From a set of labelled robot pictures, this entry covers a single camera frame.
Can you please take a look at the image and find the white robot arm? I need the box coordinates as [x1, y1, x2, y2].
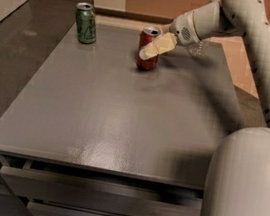
[139, 0, 270, 216]

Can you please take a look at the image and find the grey metal drawer cabinet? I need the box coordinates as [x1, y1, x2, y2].
[0, 25, 243, 216]

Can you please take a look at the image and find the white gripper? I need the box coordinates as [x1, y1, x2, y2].
[139, 11, 200, 60]

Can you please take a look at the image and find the upper steel drawer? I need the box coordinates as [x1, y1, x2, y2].
[0, 162, 202, 216]

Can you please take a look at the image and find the green soda can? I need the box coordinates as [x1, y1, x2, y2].
[75, 2, 97, 44]

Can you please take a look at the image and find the red Coca-Cola can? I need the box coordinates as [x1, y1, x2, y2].
[136, 26, 161, 71]

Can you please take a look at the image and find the clear plastic water bottle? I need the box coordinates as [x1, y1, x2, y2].
[188, 0, 220, 58]

